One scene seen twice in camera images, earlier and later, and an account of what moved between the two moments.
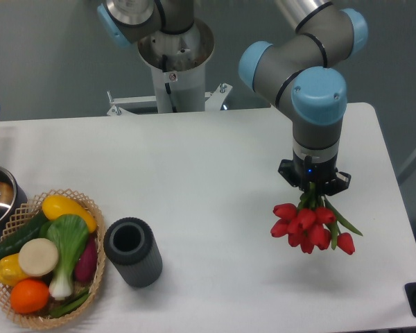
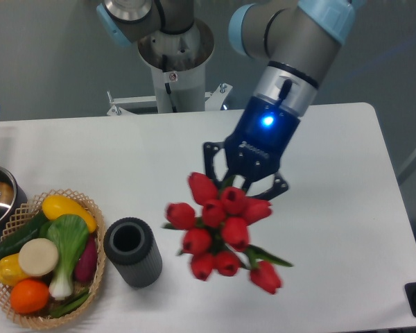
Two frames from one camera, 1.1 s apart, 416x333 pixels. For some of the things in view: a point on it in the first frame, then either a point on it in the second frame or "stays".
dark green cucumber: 12,245 stays
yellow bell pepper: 8,270 stays
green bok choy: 71,234 stays
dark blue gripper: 323,173 to 256,146
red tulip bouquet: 314,224 to 216,233
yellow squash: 53,206 stays
